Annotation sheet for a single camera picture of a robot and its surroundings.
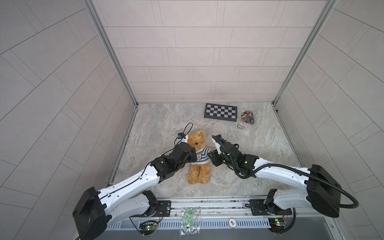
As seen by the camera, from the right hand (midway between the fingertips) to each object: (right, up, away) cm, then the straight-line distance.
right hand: (209, 155), depth 80 cm
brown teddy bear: (-5, -9, -3) cm, 10 cm away
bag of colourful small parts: (+29, +20, +25) cm, 44 cm away
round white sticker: (+10, -28, -12) cm, 32 cm away
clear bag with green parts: (-9, -27, -12) cm, 31 cm away
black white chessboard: (+11, +24, +28) cm, 39 cm away
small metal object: (+23, +14, +22) cm, 35 cm away
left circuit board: (-28, -27, -15) cm, 42 cm away
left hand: (-5, +4, -3) cm, 7 cm away
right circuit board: (+31, -28, -12) cm, 43 cm away
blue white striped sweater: (-3, 0, -1) cm, 4 cm away
